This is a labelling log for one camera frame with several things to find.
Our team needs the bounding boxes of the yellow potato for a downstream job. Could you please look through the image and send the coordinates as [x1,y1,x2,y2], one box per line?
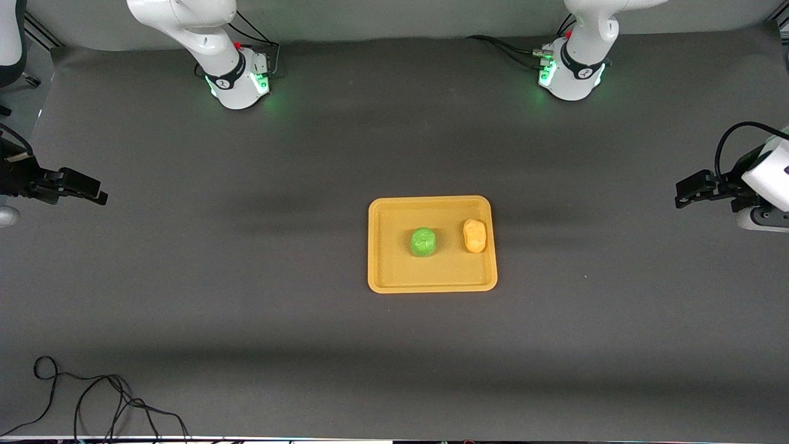
[462,218,489,253]

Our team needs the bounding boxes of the green apple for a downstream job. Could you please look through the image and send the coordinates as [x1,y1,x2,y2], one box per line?
[409,227,439,258]

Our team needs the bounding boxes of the yellow plastic tray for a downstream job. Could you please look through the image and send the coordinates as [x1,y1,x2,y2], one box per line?
[367,195,499,294]

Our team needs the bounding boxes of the dark grey table mat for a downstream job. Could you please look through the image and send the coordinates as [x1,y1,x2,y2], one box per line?
[0,23,789,440]

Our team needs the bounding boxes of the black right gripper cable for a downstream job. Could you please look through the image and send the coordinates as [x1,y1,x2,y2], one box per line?
[0,123,35,162]

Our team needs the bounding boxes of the thin black loose cable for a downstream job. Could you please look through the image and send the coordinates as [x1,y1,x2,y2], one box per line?
[0,356,189,442]

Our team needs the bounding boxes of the black right arm base cables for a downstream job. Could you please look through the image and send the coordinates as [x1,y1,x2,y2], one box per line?
[195,11,282,80]

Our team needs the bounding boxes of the black arm base cables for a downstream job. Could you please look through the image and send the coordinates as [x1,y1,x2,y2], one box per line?
[466,12,577,70]
[195,11,282,80]

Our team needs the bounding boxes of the black left arm base cables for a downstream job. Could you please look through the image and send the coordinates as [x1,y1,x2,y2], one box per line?
[466,12,577,70]

